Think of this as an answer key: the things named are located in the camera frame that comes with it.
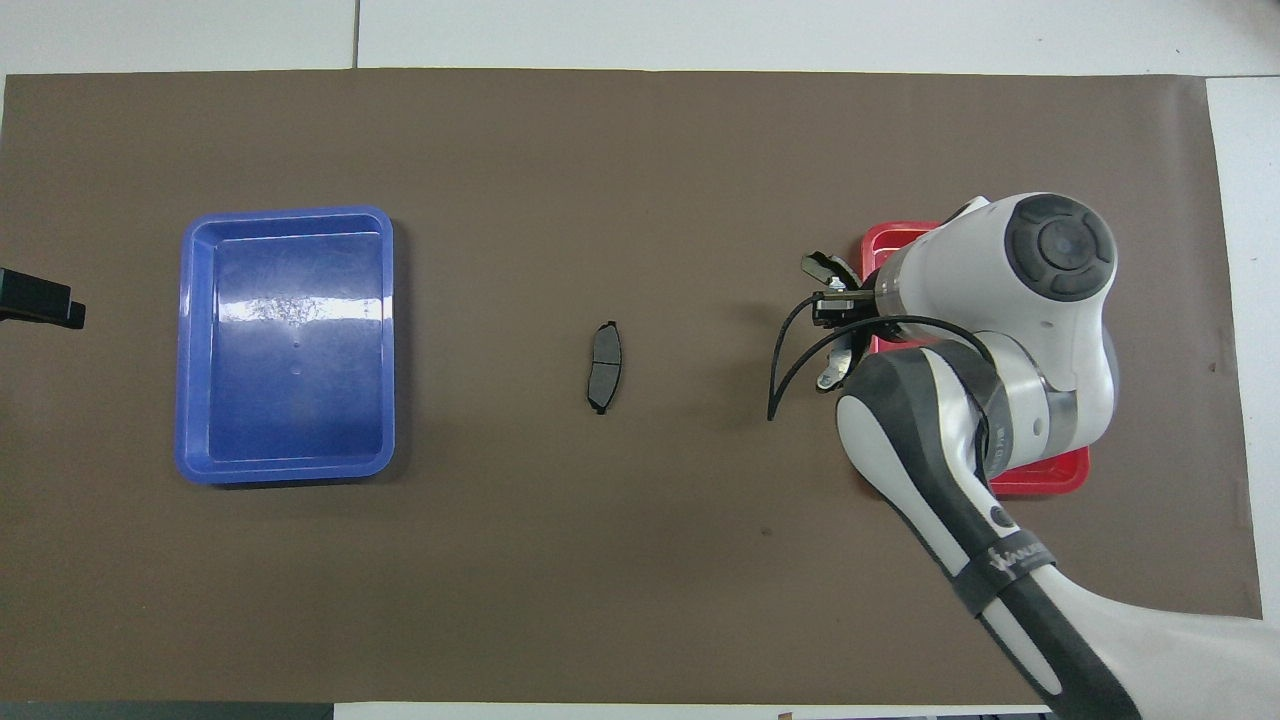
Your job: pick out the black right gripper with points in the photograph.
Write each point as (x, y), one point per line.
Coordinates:
(864, 305)

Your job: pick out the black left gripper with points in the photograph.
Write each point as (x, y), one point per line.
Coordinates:
(35, 297)

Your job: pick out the dark brake pad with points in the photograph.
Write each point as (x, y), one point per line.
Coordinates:
(604, 368)

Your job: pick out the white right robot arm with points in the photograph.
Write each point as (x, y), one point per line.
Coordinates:
(1050, 300)

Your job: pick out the red plastic tray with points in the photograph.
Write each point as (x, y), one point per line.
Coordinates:
(895, 245)

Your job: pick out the blue plastic tray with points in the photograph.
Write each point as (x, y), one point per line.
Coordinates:
(290, 420)

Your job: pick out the brown table mat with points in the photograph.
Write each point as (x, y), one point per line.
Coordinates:
(640, 550)

